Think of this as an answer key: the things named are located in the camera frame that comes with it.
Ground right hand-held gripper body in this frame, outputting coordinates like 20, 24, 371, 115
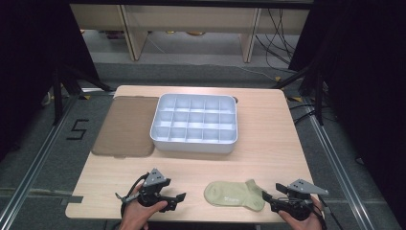
271, 178, 329, 221

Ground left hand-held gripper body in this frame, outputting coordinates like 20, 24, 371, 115
137, 168, 175, 209

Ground pale green sock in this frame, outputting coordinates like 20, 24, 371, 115
204, 178, 266, 213

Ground white divided storage box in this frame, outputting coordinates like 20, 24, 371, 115
149, 93, 238, 155

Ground person's left hand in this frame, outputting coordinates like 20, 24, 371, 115
119, 185, 169, 230

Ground person's right hand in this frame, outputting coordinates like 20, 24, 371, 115
278, 195, 324, 230

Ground brown flat box lid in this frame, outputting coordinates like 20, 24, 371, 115
91, 95, 160, 158

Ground grey tape strip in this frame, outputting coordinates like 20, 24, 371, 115
60, 195, 84, 206

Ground black metal stand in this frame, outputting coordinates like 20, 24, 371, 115
52, 63, 116, 127
271, 60, 327, 127

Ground dark curtain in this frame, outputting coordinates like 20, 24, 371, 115
288, 0, 406, 221
0, 0, 102, 161

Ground light wooden desk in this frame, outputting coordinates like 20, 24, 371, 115
70, 3, 310, 63

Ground aluminium floor rail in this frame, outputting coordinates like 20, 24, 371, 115
307, 111, 374, 230
0, 94, 79, 230

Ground thin black floor cable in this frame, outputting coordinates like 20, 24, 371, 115
319, 195, 345, 230

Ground black floor cables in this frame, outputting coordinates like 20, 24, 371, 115
288, 103, 324, 126

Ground thin white floor cable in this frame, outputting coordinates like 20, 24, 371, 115
147, 37, 279, 81

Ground hanging black cables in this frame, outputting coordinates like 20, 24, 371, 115
255, 8, 298, 70

